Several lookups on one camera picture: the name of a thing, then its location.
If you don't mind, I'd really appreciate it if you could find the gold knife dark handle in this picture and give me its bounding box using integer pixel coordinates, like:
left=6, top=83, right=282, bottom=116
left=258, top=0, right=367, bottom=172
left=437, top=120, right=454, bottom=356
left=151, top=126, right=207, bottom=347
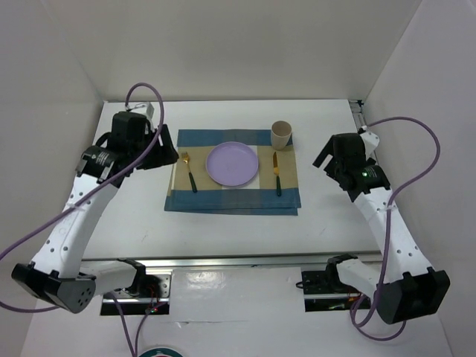
left=272, top=152, right=282, bottom=196

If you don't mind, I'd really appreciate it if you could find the beige plastic cup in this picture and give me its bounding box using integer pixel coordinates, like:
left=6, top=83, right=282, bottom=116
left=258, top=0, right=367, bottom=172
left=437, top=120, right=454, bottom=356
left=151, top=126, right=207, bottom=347
left=271, top=120, right=292, bottom=150

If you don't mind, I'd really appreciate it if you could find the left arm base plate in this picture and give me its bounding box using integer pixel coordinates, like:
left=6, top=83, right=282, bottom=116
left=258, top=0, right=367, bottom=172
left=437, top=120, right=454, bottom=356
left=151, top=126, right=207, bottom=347
left=96, top=267, right=172, bottom=316

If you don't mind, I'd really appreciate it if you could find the lilac plastic plate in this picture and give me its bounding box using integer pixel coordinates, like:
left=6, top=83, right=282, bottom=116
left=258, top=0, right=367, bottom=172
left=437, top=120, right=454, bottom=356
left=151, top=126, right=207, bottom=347
left=205, top=141, right=259, bottom=187

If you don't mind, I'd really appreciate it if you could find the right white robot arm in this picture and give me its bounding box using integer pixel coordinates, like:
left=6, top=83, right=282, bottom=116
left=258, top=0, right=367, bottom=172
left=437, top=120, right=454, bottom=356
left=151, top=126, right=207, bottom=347
left=313, top=132, right=450, bottom=324

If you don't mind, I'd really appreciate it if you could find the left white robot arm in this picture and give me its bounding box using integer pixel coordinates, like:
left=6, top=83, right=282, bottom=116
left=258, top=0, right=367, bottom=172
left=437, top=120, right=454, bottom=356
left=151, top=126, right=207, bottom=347
left=11, top=112, right=179, bottom=314

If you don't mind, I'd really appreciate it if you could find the green round sticker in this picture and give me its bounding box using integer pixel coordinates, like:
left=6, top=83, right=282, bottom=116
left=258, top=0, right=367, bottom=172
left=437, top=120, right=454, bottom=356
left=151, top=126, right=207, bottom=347
left=138, top=347, right=184, bottom=357

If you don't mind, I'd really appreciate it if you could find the aluminium frame rail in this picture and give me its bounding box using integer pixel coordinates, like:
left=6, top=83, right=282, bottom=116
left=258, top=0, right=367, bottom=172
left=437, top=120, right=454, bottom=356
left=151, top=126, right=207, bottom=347
left=58, top=99, right=410, bottom=271

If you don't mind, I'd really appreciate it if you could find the gold fork dark handle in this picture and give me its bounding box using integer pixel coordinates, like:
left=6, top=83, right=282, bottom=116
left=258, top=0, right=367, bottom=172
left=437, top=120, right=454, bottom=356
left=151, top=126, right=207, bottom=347
left=181, top=152, right=198, bottom=193

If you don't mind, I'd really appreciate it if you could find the blue and beige cloth placemat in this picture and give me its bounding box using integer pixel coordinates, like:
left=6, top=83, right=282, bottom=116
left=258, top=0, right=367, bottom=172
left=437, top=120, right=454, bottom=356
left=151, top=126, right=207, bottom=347
left=164, top=129, right=301, bottom=216

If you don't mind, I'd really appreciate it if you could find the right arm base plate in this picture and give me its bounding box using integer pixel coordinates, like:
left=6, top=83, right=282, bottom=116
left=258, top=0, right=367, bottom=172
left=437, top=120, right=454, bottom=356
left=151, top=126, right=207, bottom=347
left=295, top=271, right=361, bottom=312

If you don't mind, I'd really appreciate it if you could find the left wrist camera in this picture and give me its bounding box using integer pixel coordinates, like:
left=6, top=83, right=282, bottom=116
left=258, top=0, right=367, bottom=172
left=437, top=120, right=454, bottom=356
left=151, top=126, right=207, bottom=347
left=127, top=102, right=155, bottom=120

